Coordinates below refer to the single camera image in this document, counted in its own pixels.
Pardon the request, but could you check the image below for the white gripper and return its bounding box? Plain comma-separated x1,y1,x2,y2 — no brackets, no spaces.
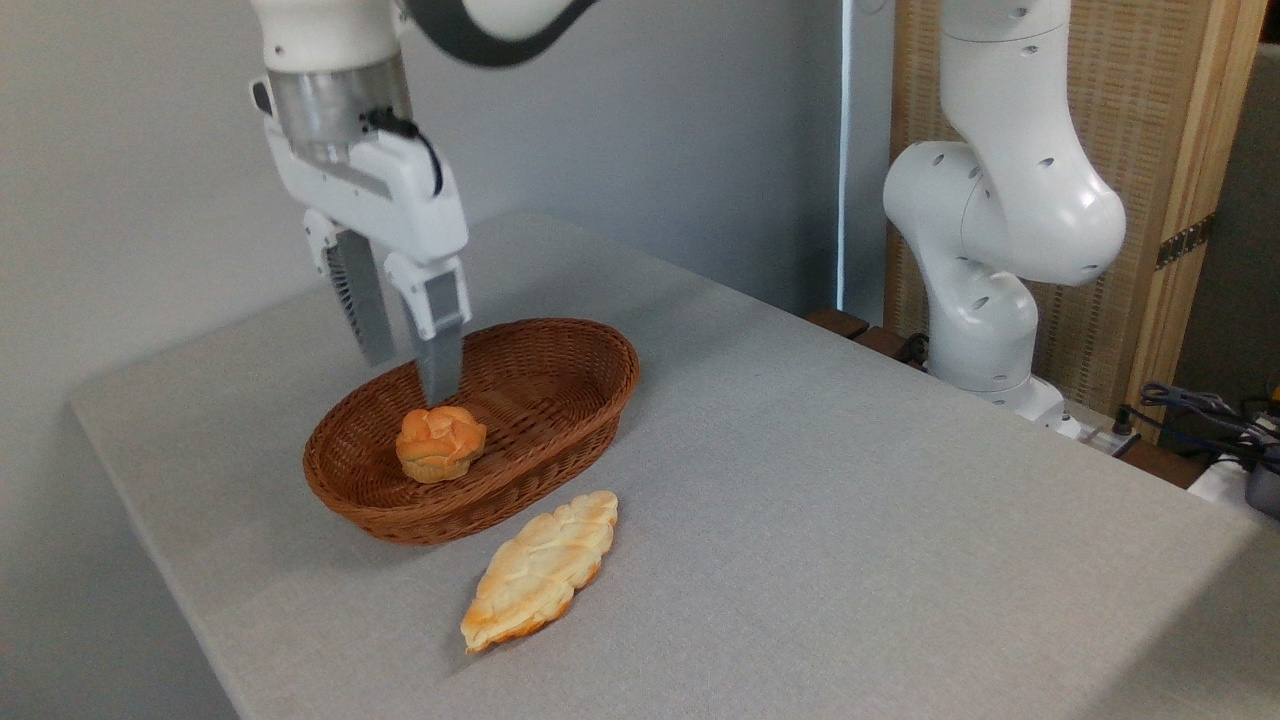
250,76,473,408

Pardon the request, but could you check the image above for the round muffin-shaped bread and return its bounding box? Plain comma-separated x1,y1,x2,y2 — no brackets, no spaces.
395,405,488,485

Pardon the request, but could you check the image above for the brown oval wicker basket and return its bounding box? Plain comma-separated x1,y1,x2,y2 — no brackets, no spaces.
303,319,641,547

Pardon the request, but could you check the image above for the long braided bread loaf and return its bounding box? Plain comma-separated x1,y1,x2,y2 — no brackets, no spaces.
460,489,620,655

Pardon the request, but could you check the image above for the silver cylindrical wrist flange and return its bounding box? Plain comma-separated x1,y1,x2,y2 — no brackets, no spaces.
265,55,414,167

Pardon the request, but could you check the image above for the grey tablecloth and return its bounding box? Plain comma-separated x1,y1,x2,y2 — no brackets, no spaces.
68,210,1280,720

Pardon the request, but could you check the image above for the wooden rattan folding screen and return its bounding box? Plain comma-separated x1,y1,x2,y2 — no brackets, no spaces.
890,0,1271,443

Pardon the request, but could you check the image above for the metal screen hinge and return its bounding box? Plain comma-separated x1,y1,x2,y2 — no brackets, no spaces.
1155,212,1217,271

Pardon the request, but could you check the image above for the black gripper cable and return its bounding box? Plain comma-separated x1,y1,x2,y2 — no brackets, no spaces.
365,107,444,198

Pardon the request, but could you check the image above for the black cable bundle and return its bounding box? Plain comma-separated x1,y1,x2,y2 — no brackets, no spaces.
1138,380,1280,469

